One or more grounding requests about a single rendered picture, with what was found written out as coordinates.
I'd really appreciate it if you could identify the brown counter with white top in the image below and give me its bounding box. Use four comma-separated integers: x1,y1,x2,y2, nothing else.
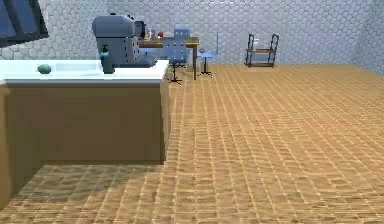
0,59,172,211

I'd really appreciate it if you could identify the blue office chair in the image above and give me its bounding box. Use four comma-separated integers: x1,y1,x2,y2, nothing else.
161,27,192,85

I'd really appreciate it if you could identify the grey coffee machine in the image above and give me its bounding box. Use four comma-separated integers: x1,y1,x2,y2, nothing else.
91,13,158,69

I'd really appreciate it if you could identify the dark framed window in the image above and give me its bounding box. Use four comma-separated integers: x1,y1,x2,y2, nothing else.
0,0,50,48

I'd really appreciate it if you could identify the brown wooden table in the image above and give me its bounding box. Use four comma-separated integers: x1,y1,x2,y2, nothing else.
137,35,201,81

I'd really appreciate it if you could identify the teal bottle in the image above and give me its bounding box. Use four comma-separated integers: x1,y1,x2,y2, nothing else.
100,45,116,75

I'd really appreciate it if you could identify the dark object on table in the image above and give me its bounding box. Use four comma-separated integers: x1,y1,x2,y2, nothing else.
134,20,148,40

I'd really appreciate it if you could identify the teal round fruit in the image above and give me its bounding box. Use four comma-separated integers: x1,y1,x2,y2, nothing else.
37,63,53,75

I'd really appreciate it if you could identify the black metal shelf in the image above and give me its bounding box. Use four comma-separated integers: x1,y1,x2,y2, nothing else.
244,33,280,68

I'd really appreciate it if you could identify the blue side chair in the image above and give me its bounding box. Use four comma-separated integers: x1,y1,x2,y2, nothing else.
197,31,220,77

